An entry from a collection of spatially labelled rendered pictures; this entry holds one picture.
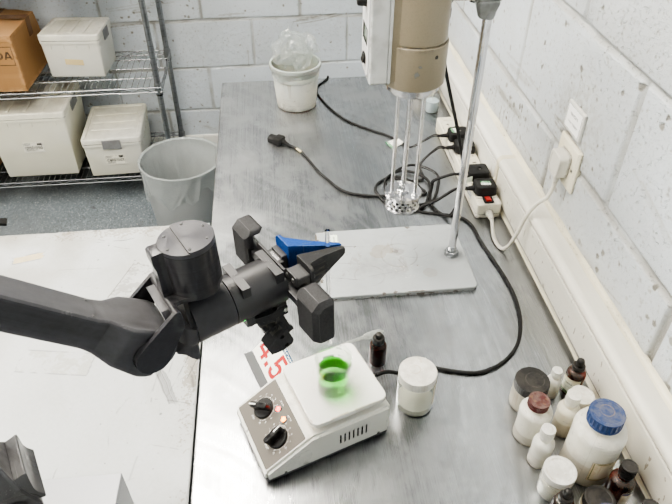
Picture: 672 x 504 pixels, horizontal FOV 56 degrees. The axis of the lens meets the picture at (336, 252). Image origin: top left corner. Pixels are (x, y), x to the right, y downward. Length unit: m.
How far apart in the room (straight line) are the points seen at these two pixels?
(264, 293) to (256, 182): 0.84
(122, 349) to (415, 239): 0.80
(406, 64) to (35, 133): 2.30
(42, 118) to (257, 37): 1.03
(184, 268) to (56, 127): 2.45
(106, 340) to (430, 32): 0.63
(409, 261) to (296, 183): 0.38
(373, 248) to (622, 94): 0.54
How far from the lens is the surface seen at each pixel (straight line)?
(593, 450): 0.95
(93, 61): 2.96
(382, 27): 0.98
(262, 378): 1.07
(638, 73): 1.05
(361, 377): 0.96
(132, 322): 0.65
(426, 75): 1.01
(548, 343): 1.18
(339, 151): 1.62
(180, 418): 1.05
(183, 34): 3.19
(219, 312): 0.67
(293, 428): 0.94
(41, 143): 3.11
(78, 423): 1.09
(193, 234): 0.64
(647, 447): 1.01
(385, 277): 1.23
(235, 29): 3.17
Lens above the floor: 1.74
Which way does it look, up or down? 40 degrees down
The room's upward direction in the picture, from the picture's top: straight up
